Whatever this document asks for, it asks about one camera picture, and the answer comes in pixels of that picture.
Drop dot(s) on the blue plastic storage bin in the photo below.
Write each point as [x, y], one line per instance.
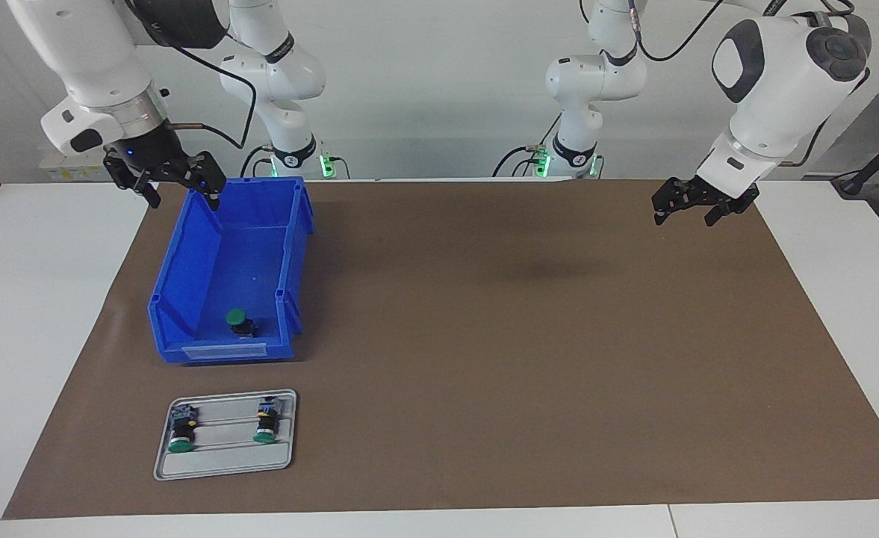
[215, 254]

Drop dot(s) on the brown table mat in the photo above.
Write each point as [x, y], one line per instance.
[558, 411]

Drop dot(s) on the green push button switch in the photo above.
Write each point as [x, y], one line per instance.
[266, 426]
[239, 320]
[181, 432]

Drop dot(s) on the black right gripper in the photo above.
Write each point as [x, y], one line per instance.
[151, 153]

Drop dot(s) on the grey metal tray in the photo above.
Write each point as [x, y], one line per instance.
[222, 459]

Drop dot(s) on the white wall box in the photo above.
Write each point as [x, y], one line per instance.
[57, 163]

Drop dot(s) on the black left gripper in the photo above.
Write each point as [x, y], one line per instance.
[719, 193]

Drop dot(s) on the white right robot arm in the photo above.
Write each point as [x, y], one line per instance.
[95, 60]

